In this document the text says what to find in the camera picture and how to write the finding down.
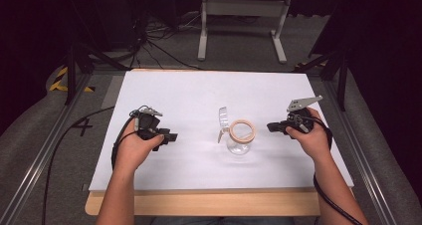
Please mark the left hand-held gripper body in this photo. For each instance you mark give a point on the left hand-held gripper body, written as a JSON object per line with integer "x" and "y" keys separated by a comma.
{"x": 147, "y": 123}

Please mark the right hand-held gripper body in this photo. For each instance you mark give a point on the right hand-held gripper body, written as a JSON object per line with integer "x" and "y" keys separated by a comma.
{"x": 300, "y": 117}

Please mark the wooden table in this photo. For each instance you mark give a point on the wooden table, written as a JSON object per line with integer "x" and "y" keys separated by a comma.
{"x": 199, "y": 203}

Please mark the yellow black hazard tape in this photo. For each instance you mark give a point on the yellow black hazard tape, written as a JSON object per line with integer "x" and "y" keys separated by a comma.
{"x": 57, "y": 85}

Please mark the person's right hand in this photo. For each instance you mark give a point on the person's right hand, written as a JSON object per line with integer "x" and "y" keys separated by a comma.
{"x": 313, "y": 142}

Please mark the person's left hand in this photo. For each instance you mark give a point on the person's left hand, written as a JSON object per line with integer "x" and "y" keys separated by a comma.
{"x": 132, "y": 150}

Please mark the white metal table frame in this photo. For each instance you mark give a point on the white metal table frame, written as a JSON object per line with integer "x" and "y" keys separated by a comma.
{"x": 244, "y": 6}

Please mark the white table sheet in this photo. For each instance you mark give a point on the white table sheet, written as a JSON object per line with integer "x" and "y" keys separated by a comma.
{"x": 192, "y": 95}

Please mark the aluminium floor rail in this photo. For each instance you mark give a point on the aluminium floor rail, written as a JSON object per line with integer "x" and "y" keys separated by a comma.
{"x": 40, "y": 165}
{"x": 365, "y": 158}

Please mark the black metal stand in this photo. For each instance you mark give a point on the black metal stand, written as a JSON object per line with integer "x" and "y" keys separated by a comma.
{"x": 341, "y": 82}
{"x": 70, "y": 75}

